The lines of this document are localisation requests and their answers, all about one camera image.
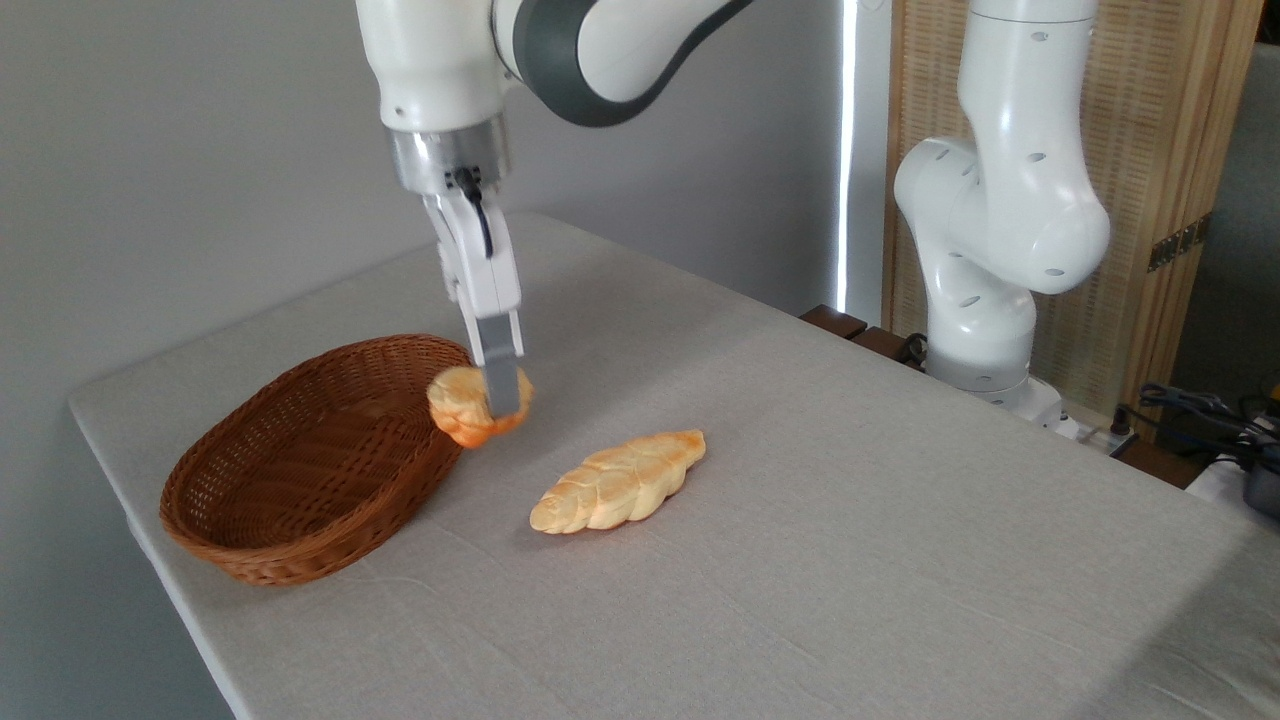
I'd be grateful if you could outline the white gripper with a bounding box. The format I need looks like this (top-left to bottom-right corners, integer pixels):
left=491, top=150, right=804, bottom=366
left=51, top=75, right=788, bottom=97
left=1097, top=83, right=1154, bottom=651
left=422, top=190, right=527, bottom=419

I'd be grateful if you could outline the small round bread roll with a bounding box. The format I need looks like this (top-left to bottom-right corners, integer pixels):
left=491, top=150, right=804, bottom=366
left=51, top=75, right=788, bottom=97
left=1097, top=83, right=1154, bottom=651
left=427, top=366, right=536, bottom=449

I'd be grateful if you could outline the long braided bread loaf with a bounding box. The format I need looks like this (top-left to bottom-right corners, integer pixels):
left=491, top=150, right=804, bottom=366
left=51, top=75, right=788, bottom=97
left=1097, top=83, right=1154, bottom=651
left=529, top=430, right=707, bottom=535

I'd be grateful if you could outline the brown wicker basket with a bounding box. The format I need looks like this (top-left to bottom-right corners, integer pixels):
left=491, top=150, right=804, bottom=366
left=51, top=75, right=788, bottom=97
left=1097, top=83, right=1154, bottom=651
left=159, top=334, right=477, bottom=587

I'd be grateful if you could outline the dark wooden block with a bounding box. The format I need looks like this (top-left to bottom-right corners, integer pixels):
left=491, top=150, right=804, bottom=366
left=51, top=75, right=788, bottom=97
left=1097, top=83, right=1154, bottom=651
left=800, top=305, right=869, bottom=341
left=850, top=326, right=926, bottom=371

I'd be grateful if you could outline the grey tablecloth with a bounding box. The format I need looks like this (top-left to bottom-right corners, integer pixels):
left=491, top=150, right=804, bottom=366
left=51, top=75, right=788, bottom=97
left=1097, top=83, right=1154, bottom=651
left=68, top=212, right=1280, bottom=720

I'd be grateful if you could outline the white power strip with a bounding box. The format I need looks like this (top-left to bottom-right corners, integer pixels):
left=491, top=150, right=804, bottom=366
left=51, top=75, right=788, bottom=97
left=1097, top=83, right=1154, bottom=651
left=1072, top=418, right=1141, bottom=458

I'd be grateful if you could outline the metal screen hinge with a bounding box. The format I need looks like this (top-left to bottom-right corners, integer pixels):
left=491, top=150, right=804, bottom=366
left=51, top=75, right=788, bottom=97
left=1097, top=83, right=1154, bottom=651
left=1148, top=213, right=1213, bottom=273

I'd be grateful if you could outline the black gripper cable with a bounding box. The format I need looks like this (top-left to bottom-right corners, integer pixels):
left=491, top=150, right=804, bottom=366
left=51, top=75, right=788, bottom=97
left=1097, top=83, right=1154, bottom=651
left=452, top=167, right=495, bottom=259

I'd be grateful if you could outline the bundle of dark cables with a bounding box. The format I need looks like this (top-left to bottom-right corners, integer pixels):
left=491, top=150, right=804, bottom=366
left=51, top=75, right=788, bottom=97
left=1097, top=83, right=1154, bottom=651
left=1115, top=382, right=1280, bottom=471

